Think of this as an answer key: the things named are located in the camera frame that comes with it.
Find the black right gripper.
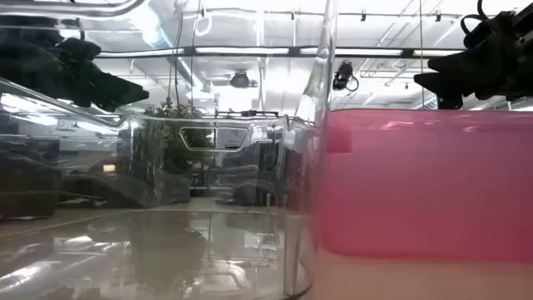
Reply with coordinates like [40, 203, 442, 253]
[414, 10, 533, 110]

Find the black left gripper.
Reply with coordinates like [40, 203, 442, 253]
[24, 37, 150, 113]

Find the small green potted plant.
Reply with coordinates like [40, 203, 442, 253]
[143, 96, 216, 205]

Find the red plastic bin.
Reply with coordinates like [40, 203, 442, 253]
[319, 107, 533, 263]

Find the clear plastic bin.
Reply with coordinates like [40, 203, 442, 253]
[0, 0, 338, 300]

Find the small black camera with cable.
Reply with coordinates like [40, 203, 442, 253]
[331, 61, 360, 92]

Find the black overhead camera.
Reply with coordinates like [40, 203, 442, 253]
[230, 70, 259, 89]

